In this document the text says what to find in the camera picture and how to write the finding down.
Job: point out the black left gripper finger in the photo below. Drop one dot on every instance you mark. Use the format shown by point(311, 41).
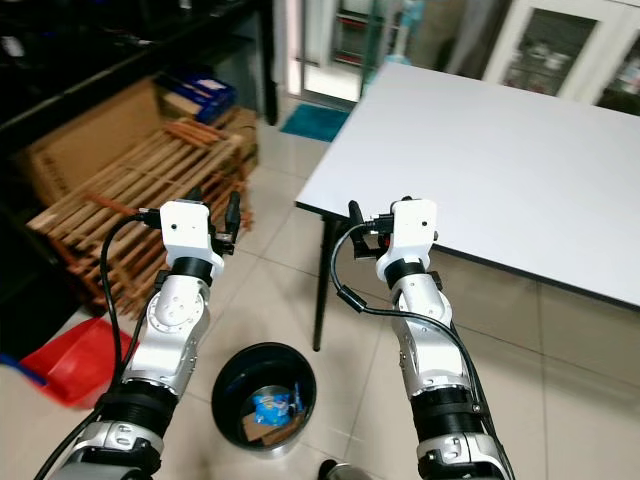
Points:
point(235, 214)
point(194, 194)

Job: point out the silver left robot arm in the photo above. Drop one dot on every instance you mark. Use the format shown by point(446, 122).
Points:
point(175, 325)

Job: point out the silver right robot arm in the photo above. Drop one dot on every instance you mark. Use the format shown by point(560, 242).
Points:
point(425, 350)

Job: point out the black round rubbish bin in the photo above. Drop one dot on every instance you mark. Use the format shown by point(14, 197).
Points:
point(227, 385)

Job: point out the wooden slatted shoe rack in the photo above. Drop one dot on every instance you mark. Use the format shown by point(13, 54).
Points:
point(140, 185)

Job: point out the white table with black legs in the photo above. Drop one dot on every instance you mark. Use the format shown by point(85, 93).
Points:
point(480, 170)

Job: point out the small brown cardboard box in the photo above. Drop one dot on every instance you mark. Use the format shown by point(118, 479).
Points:
point(242, 125)

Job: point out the blue printed carton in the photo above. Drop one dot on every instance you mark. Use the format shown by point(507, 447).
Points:
point(200, 95)

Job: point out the teal floor mat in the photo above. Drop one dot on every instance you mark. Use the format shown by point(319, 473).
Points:
point(315, 122)

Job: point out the large brown cardboard box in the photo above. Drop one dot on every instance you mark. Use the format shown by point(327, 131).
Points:
point(90, 135)

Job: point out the black glossy desk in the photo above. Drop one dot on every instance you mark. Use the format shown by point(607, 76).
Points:
point(120, 50)

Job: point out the metal framed glass door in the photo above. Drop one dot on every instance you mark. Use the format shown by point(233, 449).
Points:
point(345, 40)

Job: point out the blue snack packet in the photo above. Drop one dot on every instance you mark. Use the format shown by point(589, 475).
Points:
point(272, 405)

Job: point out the white glass door cabinet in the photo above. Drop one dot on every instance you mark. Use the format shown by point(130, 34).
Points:
point(500, 45)

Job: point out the flat brown cardboard scrap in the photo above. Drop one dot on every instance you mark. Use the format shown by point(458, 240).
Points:
point(265, 433)

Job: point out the black robot foot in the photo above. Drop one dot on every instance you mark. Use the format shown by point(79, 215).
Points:
point(340, 471)

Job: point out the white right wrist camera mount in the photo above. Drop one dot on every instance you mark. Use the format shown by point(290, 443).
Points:
point(415, 225)

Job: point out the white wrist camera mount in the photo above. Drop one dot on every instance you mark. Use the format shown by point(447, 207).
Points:
point(415, 225)
point(186, 225)

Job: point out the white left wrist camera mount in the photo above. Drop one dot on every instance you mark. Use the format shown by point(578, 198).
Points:
point(186, 225)

